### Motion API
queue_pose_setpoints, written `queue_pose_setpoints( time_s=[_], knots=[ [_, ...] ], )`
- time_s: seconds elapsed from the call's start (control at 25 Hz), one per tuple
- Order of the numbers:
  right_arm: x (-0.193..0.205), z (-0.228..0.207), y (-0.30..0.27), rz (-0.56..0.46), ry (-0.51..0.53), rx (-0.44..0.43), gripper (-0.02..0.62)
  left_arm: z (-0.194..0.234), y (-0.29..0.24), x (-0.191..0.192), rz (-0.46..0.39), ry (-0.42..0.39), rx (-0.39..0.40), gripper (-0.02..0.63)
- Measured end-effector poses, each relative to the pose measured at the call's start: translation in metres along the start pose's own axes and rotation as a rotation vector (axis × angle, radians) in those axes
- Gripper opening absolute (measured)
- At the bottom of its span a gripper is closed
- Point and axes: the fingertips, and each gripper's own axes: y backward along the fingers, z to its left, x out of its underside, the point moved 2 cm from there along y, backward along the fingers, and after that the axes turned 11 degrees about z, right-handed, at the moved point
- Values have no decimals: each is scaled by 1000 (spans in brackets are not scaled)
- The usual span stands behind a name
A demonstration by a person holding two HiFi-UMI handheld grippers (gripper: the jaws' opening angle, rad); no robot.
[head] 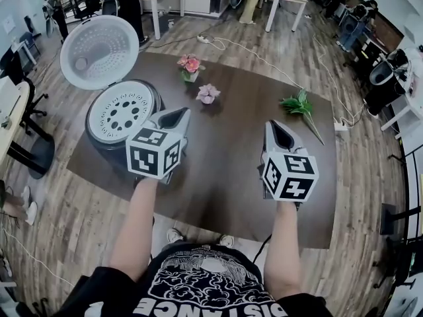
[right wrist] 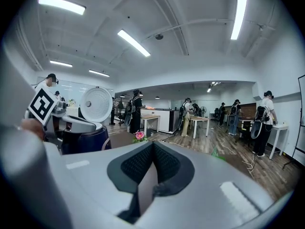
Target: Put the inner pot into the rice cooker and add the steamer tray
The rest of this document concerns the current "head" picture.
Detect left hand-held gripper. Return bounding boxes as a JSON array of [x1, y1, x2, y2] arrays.
[[124, 107, 192, 186]]

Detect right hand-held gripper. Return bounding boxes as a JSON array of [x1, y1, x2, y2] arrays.
[[257, 120, 321, 211]]

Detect white perforated steamer tray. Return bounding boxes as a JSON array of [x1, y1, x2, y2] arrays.
[[89, 81, 156, 142]]

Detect dark blue rice cooker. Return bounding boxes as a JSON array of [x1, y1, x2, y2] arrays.
[[59, 15, 163, 153]]

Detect person's left forearm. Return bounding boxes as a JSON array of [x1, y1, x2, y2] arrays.
[[109, 176, 159, 282]]

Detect person's right forearm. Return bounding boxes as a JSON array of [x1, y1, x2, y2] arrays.
[[264, 200, 302, 300]]

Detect pale pink flowers white pot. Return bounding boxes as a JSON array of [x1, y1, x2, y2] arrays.
[[195, 83, 221, 105]]

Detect green artificial leaf sprig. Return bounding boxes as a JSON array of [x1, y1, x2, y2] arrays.
[[280, 88, 325, 145]]

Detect pink flowers in glass vase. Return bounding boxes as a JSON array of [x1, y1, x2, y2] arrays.
[[176, 53, 206, 84]]

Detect person's left white shoe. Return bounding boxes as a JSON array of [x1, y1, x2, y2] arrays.
[[166, 228, 185, 244]]

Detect white desk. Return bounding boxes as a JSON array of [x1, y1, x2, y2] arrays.
[[379, 90, 423, 141]]

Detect round beige table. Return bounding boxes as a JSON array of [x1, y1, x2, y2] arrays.
[[0, 80, 56, 180]]

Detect person's black printed t-shirt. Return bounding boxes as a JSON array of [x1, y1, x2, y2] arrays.
[[52, 242, 333, 317]]

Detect white countertop oven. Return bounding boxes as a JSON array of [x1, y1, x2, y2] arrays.
[[0, 76, 21, 120]]

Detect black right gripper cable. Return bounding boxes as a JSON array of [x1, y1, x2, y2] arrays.
[[251, 234, 273, 264]]

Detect small yellow table black post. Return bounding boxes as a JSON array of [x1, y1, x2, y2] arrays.
[[379, 173, 423, 236]]

